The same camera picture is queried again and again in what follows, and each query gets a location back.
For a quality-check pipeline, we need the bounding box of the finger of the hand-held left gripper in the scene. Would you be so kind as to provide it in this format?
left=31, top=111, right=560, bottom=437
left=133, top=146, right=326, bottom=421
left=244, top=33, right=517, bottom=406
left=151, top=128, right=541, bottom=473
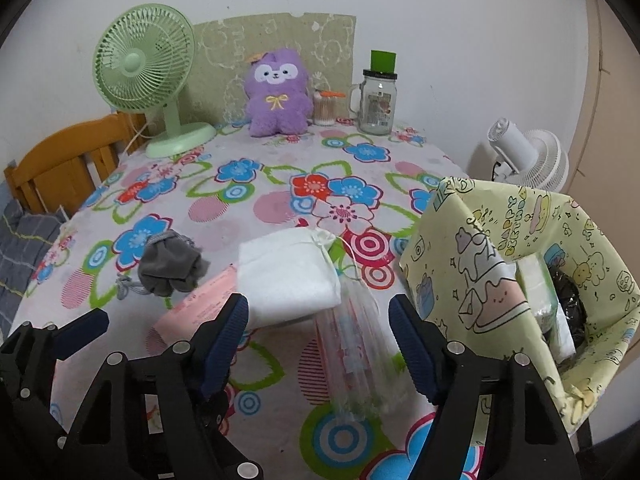
left=10, top=307, right=110, bottom=367

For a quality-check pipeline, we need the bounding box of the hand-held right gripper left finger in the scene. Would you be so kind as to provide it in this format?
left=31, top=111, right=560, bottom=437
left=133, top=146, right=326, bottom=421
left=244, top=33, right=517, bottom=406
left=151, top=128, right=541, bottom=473
left=65, top=292, right=263, bottom=480

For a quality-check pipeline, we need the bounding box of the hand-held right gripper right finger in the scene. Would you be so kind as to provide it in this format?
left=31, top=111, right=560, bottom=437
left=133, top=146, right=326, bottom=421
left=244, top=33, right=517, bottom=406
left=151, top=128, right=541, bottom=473
left=388, top=294, right=583, bottom=480

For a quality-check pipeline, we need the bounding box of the pink packet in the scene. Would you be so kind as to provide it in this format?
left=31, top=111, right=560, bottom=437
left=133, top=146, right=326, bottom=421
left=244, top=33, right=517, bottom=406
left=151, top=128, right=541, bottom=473
left=152, top=265, right=241, bottom=341

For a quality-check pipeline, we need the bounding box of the transparent packet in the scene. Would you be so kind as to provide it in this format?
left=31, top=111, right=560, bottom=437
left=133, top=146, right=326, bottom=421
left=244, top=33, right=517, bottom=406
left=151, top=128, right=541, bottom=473
left=315, top=280, right=418, bottom=423

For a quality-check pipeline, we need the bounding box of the white drawstring pouch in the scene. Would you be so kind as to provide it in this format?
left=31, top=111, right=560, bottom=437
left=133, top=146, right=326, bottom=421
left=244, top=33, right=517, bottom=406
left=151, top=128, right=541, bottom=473
left=236, top=227, right=343, bottom=328

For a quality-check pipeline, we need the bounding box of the grey drawstring pouch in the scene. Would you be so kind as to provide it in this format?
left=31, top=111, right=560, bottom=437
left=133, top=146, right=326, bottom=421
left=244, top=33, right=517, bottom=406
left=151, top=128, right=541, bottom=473
left=117, top=230, right=212, bottom=301

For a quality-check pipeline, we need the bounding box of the yellow printed storage box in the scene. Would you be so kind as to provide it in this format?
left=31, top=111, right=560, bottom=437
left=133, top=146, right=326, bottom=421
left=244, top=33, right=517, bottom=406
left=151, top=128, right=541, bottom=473
left=398, top=176, right=640, bottom=476

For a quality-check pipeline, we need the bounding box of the pale tissue pack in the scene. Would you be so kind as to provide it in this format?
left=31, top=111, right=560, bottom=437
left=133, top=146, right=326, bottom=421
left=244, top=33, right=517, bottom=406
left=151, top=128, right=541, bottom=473
left=515, top=255, right=561, bottom=321

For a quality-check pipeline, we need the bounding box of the black plastic bag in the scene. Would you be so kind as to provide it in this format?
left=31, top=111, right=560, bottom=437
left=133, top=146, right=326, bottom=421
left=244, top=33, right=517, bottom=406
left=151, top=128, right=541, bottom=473
left=547, top=257, right=593, bottom=356

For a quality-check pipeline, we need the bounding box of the grey plaid bedding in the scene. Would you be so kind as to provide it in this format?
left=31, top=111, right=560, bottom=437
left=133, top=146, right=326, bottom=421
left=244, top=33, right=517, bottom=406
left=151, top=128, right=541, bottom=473
left=0, top=200, right=68, bottom=336

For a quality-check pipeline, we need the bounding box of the floral tablecloth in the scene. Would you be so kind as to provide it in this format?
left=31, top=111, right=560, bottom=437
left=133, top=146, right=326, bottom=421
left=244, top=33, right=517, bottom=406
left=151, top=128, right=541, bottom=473
left=10, top=120, right=501, bottom=480

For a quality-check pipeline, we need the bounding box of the white standing fan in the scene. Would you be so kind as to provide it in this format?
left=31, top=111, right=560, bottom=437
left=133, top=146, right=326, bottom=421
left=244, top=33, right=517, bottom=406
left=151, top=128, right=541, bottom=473
left=487, top=117, right=570, bottom=193

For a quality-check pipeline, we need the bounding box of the purple plush toy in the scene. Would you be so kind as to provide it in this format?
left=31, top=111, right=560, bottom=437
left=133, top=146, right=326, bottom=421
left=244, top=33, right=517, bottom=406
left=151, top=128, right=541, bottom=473
left=243, top=47, right=310, bottom=137

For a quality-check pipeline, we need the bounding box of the glass jar mug green lid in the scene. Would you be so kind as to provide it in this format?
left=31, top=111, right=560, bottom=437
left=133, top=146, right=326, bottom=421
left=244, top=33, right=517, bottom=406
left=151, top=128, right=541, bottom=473
left=346, top=50, right=398, bottom=136

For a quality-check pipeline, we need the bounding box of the cotton swab jar orange lid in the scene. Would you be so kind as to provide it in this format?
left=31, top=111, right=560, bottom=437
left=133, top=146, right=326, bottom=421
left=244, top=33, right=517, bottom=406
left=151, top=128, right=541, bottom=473
left=312, top=89, right=347, bottom=127

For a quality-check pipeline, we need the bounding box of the green desk fan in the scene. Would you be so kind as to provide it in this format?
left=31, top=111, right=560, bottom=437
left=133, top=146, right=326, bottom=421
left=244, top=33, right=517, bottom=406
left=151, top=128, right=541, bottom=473
left=92, top=4, right=217, bottom=159

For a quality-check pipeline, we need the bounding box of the beige door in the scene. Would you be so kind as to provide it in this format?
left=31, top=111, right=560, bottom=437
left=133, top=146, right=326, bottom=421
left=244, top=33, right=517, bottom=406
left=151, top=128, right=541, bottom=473
left=580, top=0, right=640, bottom=221

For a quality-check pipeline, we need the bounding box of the green printed board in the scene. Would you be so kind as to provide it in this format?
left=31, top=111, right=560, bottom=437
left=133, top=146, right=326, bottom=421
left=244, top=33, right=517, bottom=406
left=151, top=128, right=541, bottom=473
left=192, top=11, right=358, bottom=126

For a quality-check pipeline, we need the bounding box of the pale desk fan cable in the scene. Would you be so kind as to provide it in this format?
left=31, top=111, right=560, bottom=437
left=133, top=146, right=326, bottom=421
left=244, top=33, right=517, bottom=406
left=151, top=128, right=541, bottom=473
left=122, top=112, right=151, bottom=153

